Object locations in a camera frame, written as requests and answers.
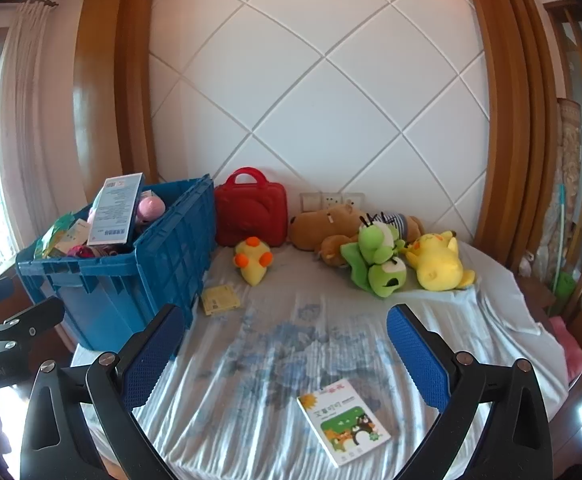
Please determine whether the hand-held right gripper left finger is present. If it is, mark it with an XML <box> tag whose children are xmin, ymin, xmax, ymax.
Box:
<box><xmin>20</xmin><ymin>304</ymin><xmax>186</xmax><ymax>480</ymax></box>

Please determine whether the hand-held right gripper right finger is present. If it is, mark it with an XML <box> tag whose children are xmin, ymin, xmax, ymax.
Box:
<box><xmin>387</xmin><ymin>304</ymin><xmax>554</xmax><ymax>480</ymax></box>

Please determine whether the blue plastic crate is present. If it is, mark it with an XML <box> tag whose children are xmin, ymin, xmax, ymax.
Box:
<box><xmin>16</xmin><ymin>175</ymin><xmax>216</xmax><ymax>361</ymax></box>

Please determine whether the yellow mouse plush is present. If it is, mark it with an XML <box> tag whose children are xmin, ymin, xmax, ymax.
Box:
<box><xmin>405</xmin><ymin>229</ymin><xmax>476</xmax><ymax>292</ymax></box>

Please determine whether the green frog plush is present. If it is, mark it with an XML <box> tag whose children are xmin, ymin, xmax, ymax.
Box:
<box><xmin>340</xmin><ymin>212</ymin><xmax>409</xmax><ymax>298</ymax></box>

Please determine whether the small brown plush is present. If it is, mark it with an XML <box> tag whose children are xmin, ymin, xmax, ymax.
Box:
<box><xmin>319</xmin><ymin>234</ymin><xmax>366</xmax><ymax>268</ymax></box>

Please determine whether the yellow orange green plush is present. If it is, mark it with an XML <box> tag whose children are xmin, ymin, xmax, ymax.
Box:
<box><xmin>233</xmin><ymin>236</ymin><xmax>275</xmax><ymax>287</ymax></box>

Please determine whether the green snack packet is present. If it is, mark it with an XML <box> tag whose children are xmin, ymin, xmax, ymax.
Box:
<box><xmin>33</xmin><ymin>212</ymin><xmax>76</xmax><ymax>260</ymax></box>

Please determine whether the yellow paper card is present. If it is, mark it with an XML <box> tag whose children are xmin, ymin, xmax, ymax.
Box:
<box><xmin>201</xmin><ymin>284</ymin><xmax>242</xmax><ymax>317</ymax></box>

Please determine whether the pale paper packet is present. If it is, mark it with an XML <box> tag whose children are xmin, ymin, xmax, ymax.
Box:
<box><xmin>53</xmin><ymin>219</ymin><xmax>94</xmax><ymax>256</ymax></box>

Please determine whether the children's picture book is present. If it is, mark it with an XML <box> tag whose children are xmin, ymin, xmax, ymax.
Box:
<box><xmin>297</xmin><ymin>381</ymin><xmax>392</xmax><ymax>468</ymax></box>

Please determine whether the pale blue floral bedsheet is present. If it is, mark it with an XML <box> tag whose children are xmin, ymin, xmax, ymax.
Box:
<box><xmin>71</xmin><ymin>237</ymin><xmax>569</xmax><ymax>480</ymax></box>

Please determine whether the striped brown dog plush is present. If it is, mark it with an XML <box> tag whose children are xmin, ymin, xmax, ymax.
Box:
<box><xmin>366</xmin><ymin>211</ymin><xmax>426</xmax><ymax>241</ymax></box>

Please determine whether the white printed box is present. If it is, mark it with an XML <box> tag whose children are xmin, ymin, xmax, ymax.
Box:
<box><xmin>87</xmin><ymin>172</ymin><xmax>144</xmax><ymax>246</ymax></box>

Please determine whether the pink round toy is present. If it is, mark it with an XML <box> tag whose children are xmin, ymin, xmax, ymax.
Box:
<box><xmin>135</xmin><ymin>191</ymin><xmax>166</xmax><ymax>233</ymax></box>

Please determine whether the pink cloth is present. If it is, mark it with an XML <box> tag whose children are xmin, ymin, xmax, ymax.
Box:
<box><xmin>548</xmin><ymin>315</ymin><xmax>582</xmax><ymax>386</ymax></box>

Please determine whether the large brown capybara plush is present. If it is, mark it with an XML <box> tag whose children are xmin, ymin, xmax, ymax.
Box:
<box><xmin>289</xmin><ymin>204</ymin><xmax>366</xmax><ymax>253</ymax></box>

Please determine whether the white sheer curtain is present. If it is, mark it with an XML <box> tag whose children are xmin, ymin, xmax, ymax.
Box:
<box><xmin>0</xmin><ymin>0</ymin><xmax>62</xmax><ymax>251</ymax></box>

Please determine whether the red plastic carry case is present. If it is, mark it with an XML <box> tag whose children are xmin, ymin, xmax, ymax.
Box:
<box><xmin>214</xmin><ymin>167</ymin><xmax>289</xmax><ymax>248</ymax></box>

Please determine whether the patterned beige hanging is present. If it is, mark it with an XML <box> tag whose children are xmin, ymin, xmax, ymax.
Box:
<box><xmin>543</xmin><ymin>99</ymin><xmax>582</xmax><ymax>271</ymax></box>

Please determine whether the dark curtain rod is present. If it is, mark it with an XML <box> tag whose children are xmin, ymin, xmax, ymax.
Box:
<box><xmin>0</xmin><ymin>0</ymin><xmax>59</xmax><ymax>10</ymax></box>

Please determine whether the teal handled mop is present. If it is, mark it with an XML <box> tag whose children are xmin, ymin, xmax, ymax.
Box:
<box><xmin>548</xmin><ymin>185</ymin><xmax>579</xmax><ymax>301</ymax></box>

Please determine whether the wooden wall frame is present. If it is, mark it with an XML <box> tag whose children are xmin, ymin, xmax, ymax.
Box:
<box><xmin>458</xmin><ymin>0</ymin><xmax>572</xmax><ymax>271</ymax></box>
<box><xmin>73</xmin><ymin>0</ymin><xmax>159</xmax><ymax>186</ymax></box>

